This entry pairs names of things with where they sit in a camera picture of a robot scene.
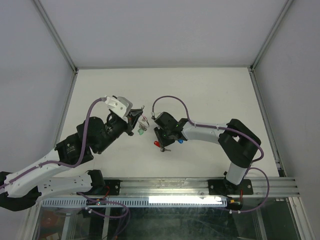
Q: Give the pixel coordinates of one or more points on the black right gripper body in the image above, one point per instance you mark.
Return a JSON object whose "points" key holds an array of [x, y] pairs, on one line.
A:
{"points": [[163, 137]]}

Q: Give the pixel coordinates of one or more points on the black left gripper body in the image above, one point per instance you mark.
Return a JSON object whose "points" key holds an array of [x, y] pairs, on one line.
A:
{"points": [[130, 125]]}

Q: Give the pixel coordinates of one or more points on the key with red tag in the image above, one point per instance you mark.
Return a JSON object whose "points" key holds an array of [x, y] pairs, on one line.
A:
{"points": [[162, 149]]}

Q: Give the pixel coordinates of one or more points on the metal keyring with clips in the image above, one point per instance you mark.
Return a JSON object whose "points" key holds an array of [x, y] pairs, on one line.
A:
{"points": [[143, 123]]}

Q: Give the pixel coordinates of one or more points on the key with blue tag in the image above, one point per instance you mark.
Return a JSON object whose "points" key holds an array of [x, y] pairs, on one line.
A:
{"points": [[180, 141]]}

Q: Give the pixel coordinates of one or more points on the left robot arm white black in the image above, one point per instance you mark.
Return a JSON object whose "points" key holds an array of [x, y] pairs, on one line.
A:
{"points": [[23, 189]]}

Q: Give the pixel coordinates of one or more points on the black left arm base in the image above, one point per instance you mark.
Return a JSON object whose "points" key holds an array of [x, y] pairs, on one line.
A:
{"points": [[105, 186]]}

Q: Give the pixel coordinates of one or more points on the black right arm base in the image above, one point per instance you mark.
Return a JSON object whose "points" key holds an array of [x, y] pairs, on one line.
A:
{"points": [[221, 187]]}

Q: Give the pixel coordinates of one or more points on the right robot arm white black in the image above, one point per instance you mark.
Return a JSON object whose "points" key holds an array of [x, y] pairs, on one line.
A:
{"points": [[238, 143]]}

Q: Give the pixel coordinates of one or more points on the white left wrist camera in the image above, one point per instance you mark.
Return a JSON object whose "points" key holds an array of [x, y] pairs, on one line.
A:
{"points": [[120, 106]]}

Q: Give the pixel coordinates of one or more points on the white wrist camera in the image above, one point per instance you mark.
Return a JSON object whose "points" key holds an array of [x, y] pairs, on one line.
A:
{"points": [[154, 115], [120, 106]]}

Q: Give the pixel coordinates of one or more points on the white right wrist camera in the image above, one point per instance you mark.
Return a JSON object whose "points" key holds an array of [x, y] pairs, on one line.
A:
{"points": [[154, 115]]}

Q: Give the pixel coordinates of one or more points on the left aluminium frame post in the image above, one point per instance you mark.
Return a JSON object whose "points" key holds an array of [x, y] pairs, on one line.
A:
{"points": [[38, 5]]}

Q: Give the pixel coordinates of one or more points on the aluminium frame post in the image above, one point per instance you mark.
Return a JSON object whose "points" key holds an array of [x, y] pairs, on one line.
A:
{"points": [[252, 70], [38, 5]]}

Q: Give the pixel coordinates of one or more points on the white slotted cable duct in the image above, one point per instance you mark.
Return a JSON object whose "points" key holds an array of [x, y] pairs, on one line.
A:
{"points": [[138, 202]]}

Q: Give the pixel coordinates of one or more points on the right aluminium frame post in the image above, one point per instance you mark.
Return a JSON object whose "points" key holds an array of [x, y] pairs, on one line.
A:
{"points": [[252, 70]]}

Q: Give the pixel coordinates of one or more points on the aluminium mounting rail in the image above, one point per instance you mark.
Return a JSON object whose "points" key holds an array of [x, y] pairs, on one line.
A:
{"points": [[274, 187]]}

